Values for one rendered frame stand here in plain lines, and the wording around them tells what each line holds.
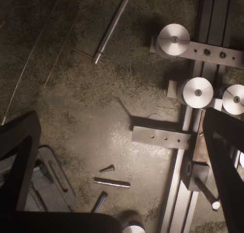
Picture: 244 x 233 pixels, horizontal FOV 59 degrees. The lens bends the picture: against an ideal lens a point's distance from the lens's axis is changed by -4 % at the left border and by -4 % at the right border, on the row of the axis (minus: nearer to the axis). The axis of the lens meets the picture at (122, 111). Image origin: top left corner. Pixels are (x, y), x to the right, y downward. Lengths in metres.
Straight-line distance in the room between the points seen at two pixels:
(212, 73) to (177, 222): 0.31
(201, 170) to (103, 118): 0.21
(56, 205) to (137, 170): 0.19
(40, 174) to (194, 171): 0.29
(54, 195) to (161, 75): 0.33
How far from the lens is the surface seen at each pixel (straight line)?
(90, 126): 0.46
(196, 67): 0.44
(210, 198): 0.36
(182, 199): 0.49
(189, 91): 0.37
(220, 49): 0.44
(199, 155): 0.41
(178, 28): 0.38
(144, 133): 0.41
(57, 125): 0.47
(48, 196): 0.52
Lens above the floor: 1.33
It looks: 84 degrees down
